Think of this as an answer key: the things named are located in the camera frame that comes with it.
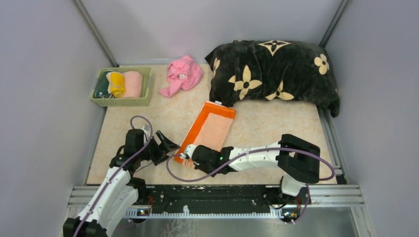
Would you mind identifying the rolled peach towel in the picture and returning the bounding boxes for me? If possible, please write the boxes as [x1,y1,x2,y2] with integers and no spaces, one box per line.
[123,71,143,98]

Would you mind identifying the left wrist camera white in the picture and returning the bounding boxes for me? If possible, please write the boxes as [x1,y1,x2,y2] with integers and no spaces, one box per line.
[141,124,151,141]

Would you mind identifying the pink towel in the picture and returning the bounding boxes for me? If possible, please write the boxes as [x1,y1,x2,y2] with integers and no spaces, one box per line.
[159,55,203,98]

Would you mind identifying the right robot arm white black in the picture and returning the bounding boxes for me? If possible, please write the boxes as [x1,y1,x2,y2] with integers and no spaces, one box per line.
[185,134,320,203]

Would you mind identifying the green plastic basket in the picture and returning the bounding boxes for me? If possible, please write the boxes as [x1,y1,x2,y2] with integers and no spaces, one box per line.
[90,67,152,107]

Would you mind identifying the rolled dark green towel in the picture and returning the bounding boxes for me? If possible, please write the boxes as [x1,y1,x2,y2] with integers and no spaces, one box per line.
[93,70,113,99]

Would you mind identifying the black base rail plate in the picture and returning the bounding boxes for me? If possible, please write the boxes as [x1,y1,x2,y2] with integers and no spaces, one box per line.
[135,185,311,214]

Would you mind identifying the grey yellow duck towel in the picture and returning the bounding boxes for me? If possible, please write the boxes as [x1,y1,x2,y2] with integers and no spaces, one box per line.
[106,72,126,98]

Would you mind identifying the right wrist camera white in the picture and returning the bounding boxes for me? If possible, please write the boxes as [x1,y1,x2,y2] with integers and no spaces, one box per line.
[180,144,197,168]

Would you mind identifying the black floral pillow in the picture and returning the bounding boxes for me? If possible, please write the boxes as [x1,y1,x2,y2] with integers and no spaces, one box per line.
[205,40,340,118]

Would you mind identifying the orange peach towel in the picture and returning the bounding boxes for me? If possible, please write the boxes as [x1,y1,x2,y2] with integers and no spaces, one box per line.
[176,101,236,155]

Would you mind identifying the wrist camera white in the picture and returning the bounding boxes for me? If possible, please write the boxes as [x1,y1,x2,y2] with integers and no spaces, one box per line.
[180,144,197,168]
[141,124,151,141]

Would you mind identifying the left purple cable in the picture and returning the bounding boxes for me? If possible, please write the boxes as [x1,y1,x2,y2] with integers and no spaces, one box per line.
[72,115,155,237]

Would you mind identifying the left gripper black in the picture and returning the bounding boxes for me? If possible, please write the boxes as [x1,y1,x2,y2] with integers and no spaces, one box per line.
[138,130,180,166]

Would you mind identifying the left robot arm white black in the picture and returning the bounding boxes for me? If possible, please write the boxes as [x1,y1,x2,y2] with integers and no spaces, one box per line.
[63,126,180,237]

